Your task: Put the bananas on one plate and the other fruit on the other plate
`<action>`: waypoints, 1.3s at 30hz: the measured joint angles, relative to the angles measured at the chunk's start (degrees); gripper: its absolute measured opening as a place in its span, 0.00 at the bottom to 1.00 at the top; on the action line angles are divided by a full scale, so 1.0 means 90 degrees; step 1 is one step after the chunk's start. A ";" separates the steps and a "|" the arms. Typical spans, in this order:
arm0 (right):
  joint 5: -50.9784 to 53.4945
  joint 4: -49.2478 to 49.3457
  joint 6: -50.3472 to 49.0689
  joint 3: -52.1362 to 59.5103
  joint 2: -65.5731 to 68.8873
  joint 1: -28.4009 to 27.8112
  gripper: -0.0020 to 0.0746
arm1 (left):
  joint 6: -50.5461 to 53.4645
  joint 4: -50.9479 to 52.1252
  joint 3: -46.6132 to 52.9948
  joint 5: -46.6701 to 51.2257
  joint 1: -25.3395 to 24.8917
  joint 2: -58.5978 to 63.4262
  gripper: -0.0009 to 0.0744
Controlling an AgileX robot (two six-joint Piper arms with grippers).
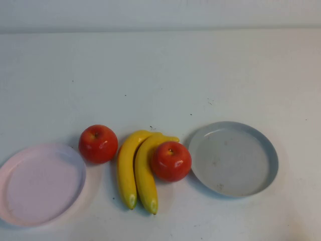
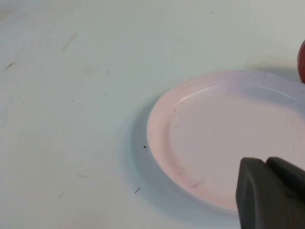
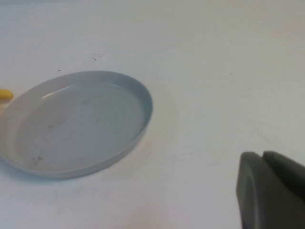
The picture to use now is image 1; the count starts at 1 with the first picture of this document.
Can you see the pink round plate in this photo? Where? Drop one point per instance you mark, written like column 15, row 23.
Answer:
column 42, row 185

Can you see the yellow banana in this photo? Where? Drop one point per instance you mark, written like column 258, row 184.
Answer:
column 125, row 175
column 144, row 180

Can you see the red apple long stem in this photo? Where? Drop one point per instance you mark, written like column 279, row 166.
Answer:
column 173, row 165

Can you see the red apple short stem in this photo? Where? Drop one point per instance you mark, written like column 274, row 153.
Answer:
column 97, row 148

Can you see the grey round plate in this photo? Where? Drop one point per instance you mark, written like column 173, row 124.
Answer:
column 230, row 163

